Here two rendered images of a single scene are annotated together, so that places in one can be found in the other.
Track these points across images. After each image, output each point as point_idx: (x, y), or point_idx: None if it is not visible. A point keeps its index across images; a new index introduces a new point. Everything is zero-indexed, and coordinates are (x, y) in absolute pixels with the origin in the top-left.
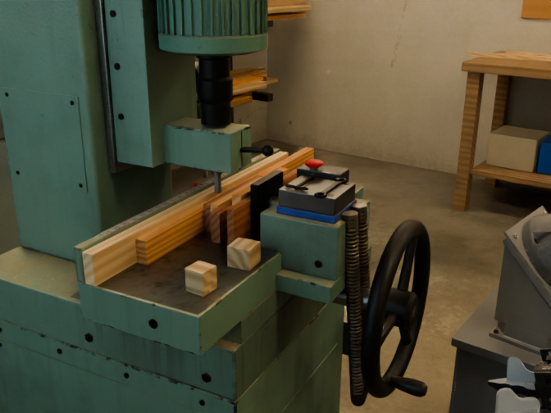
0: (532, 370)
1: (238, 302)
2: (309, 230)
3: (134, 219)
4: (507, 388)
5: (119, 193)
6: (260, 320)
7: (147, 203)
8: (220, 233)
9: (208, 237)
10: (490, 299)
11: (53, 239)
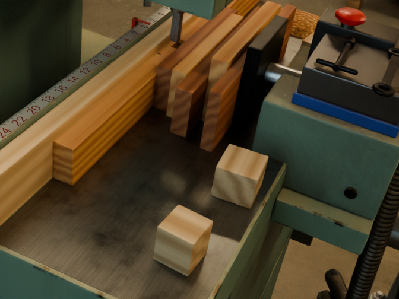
0: None
1: (235, 271)
2: (348, 142)
3: (49, 98)
4: None
5: (6, 22)
6: (247, 272)
7: (48, 33)
8: (187, 123)
9: (162, 121)
10: None
11: None
